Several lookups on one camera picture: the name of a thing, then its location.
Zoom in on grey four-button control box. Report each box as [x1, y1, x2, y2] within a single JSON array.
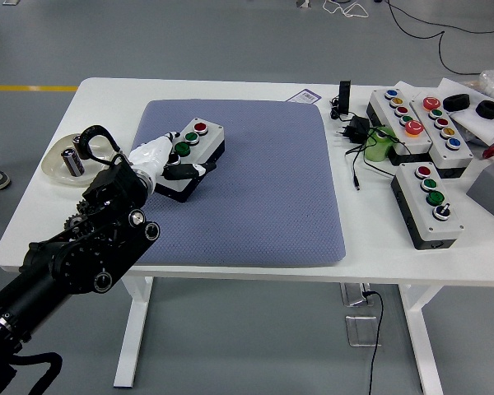
[[390, 162, 465, 251], [154, 118, 226, 203]]

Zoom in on blue-grey textured mat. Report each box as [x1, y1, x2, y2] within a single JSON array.
[[125, 98, 347, 268]]

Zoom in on black power adapter plug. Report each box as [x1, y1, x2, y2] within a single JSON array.
[[333, 115, 371, 145]]

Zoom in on purple-edged label card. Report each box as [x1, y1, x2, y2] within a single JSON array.
[[287, 89, 321, 105]]

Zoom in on black floor power cable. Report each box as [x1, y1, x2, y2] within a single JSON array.
[[361, 290, 386, 395]]

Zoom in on five-button box with orange-ringed mushroom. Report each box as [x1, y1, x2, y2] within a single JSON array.
[[366, 88, 433, 165]]

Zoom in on green plastic cup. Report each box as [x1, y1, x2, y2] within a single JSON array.
[[362, 126, 400, 164]]

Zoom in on white table leg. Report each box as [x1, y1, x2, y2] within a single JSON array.
[[113, 275, 156, 388], [397, 283, 445, 395]]

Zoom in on white floor cord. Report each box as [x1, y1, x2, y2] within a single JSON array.
[[323, 0, 371, 20]]

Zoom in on grey plastic box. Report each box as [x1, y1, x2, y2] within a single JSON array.
[[465, 152, 494, 223]]

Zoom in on white foam sheet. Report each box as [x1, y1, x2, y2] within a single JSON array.
[[438, 77, 494, 147]]

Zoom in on cream shallow dish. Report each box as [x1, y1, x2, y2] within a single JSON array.
[[40, 133, 115, 188]]

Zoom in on long black floor cable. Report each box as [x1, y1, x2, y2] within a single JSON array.
[[384, 0, 494, 77]]

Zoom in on five-button box with red mushroom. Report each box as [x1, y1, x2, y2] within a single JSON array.
[[409, 95, 475, 179]]

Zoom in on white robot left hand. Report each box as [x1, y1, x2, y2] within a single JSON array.
[[128, 130, 217, 181]]

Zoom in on black adapter cord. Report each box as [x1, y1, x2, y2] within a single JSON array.
[[344, 125, 408, 193]]

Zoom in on small black upright device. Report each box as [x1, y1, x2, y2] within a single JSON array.
[[338, 80, 352, 116]]

